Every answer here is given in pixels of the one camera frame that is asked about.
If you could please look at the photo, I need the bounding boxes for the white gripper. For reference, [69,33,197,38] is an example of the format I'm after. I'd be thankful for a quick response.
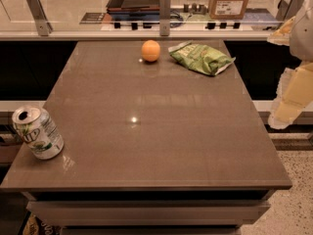
[267,0,313,129]

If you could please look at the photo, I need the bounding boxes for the green jalapeno chip bag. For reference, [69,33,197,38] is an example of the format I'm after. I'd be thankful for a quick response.
[168,41,235,76]

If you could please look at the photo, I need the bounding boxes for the silver 7up can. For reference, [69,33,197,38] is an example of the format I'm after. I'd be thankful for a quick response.
[12,105,64,160]

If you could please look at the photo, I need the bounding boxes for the snack bag under table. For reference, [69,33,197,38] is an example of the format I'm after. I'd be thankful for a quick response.
[22,214,61,235]

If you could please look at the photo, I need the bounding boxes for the brown cardboard box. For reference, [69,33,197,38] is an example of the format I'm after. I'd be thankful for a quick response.
[208,0,248,20]

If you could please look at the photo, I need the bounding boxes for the orange fruit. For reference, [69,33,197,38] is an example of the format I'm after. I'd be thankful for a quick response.
[141,40,160,62]

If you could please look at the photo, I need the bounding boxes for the right metal bracket post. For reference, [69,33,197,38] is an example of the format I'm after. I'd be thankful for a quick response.
[276,0,304,22]

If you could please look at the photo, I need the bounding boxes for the metal bracket post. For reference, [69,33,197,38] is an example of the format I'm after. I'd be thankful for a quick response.
[159,0,171,36]
[26,0,53,36]
[276,0,304,22]

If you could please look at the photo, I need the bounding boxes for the middle metal bracket post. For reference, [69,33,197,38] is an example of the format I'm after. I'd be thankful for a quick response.
[159,0,171,36]

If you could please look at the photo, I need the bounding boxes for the left metal bracket post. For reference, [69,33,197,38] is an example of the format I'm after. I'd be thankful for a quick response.
[26,0,53,36]

